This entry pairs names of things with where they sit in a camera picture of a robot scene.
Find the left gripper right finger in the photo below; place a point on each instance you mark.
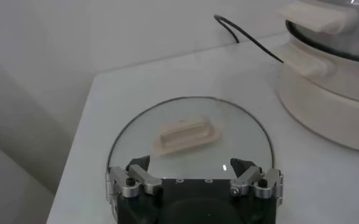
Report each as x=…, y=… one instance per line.
x=249, y=179

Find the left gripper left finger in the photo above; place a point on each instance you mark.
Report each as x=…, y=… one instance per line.
x=142, y=179

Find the cream electric cooker base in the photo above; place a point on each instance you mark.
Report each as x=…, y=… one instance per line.
x=325, y=106

